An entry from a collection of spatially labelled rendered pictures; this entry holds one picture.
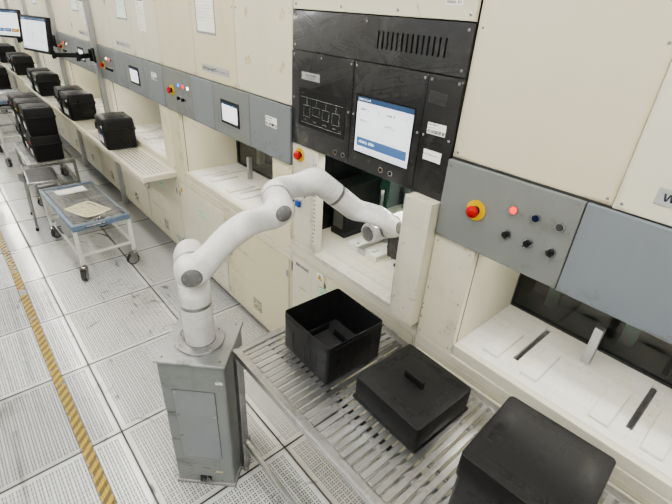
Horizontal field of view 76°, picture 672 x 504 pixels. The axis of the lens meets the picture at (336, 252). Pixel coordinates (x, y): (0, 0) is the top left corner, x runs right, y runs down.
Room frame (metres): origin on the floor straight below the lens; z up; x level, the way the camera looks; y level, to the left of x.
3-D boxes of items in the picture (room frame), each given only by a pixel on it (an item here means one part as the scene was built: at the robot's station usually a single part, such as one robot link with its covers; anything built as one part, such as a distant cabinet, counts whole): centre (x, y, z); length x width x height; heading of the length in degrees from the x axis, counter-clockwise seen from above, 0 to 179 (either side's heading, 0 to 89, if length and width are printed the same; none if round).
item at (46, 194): (3.22, 2.10, 0.24); 0.97 x 0.52 x 0.48; 45
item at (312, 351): (1.32, -0.01, 0.85); 0.28 x 0.28 x 0.17; 41
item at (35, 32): (3.97, 2.46, 1.59); 0.50 x 0.41 x 0.36; 133
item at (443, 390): (1.07, -0.30, 0.83); 0.29 x 0.29 x 0.13; 42
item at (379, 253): (1.99, -0.20, 0.89); 0.22 x 0.21 x 0.04; 133
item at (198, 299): (1.35, 0.54, 1.07); 0.19 x 0.12 x 0.24; 20
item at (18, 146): (4.47, 3.24, 0.24); 0.94 x 0.53 x 0.48; 43
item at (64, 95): (4.58, 2.81, 0.93); 0.30 x 0.28 x 0.26; 46
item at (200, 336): (1.32, 0.53, 0.85); 0.19 x 0.19 x 0.18
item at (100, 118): (3.71, 1.99, 0.93); 0.30 x 0.28 x 0.26; 40
